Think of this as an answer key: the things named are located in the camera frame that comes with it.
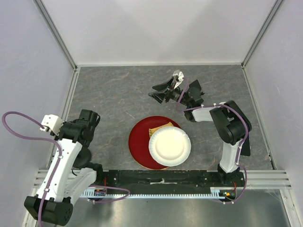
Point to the grey slotted cable duct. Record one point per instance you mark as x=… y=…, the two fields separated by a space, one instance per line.
x=94 y=193

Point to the right aluminium frame post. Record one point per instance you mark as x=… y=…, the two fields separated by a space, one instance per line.
x=266 y=24

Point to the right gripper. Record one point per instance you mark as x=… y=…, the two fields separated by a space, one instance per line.
x=159 y=96

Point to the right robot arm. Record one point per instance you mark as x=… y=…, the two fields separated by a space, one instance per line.
x=231 y=123

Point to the white paper plate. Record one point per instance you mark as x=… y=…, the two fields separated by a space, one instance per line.
x=170 y=146

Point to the red round plate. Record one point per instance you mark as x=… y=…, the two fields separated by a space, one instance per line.
x=138 y=141

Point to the black clamp phone stand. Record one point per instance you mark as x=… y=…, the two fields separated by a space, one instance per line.
x=82 y=159

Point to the left aluminium frame post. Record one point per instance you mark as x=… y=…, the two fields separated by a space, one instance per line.
x=55 y=32

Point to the black folding phone stand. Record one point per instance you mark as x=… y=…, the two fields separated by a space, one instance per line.
x=195 y=85

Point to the aluminium frame post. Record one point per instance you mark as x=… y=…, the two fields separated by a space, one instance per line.
x=266 y=24
x=55 y=32

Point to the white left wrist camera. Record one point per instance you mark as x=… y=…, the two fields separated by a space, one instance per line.
x=52 y=124

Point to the yellow sponge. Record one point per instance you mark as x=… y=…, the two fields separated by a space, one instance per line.
x=153 y=130

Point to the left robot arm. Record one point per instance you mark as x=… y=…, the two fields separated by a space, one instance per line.
x=71 y=171

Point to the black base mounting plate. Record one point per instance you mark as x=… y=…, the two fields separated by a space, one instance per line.
x=168 y=181

